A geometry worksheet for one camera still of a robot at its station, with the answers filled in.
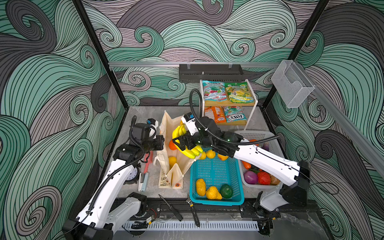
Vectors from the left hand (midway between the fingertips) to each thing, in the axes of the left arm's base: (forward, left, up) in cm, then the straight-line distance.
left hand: (164, 138), depth 74 cm
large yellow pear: (-21, -25, -17) cm, 38 cm away
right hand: (-3, -8, +6) cm, 11 cm away
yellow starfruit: (-18, -19, -18) cm, 32 cm away
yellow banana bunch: (-11, -14, +6) cm, 19 cm away
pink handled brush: (-13, +12, -20) cm, 27 cm away
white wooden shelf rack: (+17, -32, +11) cm, 38 cm away
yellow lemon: (-1, -21, -18) cm, 28 cm away
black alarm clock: (-12, +18, -20) cm, 29 cm away
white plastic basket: (+4, -64, -13) cm, 65 cm away
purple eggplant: (+5, -60, -14) cm, 61 cm away
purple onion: (-13, -46, -16) cm, 50 cm away
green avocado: (-20, -32, -17) cm, 42 cm away
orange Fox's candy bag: (+22, -32, -4) cm, 39 cm away
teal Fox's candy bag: (+22, -41, -4) cm, 46 cm away
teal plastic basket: (-14, -28, -23) cm, 39 cm away
